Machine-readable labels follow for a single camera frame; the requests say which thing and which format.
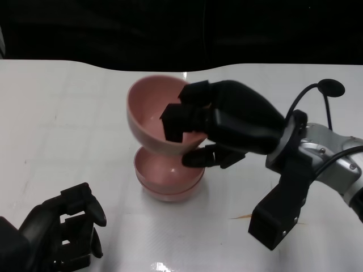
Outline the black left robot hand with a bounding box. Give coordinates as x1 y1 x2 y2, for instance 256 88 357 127
0 182 108 272

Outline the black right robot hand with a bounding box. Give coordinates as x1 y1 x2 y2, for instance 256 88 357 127
159 80 286 170

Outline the pink plastic bowl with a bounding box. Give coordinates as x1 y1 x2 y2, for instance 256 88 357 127
133 146 205 191
137 177 204 202
126 75 208 156

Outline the black round table grommet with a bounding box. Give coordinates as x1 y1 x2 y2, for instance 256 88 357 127
318 79 346 99

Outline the black backdrop curtain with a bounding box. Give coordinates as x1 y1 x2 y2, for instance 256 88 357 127
0 0 363 73

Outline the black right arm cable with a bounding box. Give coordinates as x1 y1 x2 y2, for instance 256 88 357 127
285 83 363 177

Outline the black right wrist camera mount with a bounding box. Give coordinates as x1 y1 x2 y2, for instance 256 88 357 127
248 158 313 252

